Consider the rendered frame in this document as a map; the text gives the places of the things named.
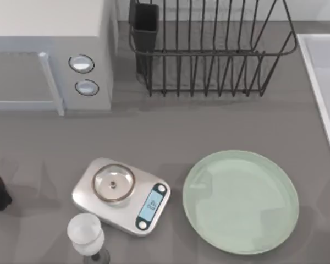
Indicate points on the small round microwave knob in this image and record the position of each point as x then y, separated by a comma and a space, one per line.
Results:
87, 87

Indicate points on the pale microwave oven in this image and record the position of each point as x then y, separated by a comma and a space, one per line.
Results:
104, 55

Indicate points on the silver kitchen scale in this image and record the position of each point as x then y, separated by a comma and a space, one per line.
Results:
85, 192

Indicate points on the pale green plate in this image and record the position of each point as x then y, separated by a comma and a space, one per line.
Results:
240, 198

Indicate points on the large round microwave knob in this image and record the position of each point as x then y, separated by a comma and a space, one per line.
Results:
81, 63

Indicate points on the black cutlery holder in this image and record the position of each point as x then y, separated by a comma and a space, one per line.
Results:
144, 24

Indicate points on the frosted white goblet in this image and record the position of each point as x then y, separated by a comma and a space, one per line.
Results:
83, 228

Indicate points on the microwave oven door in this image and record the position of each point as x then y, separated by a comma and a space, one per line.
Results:
22, 79

